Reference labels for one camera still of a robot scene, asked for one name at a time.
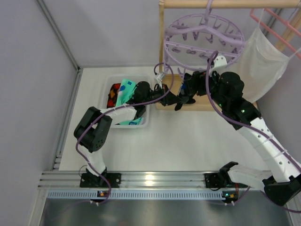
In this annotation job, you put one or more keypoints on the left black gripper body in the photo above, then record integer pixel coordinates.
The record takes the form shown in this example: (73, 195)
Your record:
(165, 98)

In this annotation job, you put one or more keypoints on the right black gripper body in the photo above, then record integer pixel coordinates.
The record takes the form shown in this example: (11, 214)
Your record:
(191, 85)

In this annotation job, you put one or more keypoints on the black sport sock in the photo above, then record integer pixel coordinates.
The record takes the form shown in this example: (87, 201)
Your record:
(184, 96)

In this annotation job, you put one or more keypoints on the red yellow argyle sock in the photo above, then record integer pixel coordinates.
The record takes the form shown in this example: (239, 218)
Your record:
(113, 95)

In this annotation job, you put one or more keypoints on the purple round clip hanger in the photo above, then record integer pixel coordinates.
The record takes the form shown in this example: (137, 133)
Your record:
(189, 41)

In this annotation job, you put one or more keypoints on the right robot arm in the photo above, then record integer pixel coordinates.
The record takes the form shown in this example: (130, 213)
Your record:
(282, 181)

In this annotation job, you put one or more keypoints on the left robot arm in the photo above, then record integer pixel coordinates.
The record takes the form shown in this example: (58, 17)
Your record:
(92, 130)

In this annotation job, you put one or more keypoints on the pink clothes hanger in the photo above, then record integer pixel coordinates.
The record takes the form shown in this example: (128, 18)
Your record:
(292, 29)

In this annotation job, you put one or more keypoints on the white plastic basket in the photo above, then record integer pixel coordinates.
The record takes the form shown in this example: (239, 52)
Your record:
(117, 78)

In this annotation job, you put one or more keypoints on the white mesh laundry bag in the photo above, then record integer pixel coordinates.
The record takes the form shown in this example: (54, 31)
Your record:
(259, 66)

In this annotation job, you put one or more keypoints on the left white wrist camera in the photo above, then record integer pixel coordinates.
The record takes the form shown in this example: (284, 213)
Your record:
(159, 81)

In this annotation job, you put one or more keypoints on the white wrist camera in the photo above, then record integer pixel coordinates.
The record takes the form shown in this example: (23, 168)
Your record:
(159, 81)
(219, 62)

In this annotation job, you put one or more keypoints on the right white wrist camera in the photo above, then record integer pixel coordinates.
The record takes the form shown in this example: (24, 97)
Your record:
(219, 62)

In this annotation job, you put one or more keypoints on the grey slotted cable duct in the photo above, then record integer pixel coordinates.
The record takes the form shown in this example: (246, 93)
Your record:
(142, 194)

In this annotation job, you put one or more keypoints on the aluminium mounting rail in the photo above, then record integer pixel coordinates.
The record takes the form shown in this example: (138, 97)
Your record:
(130, 179)

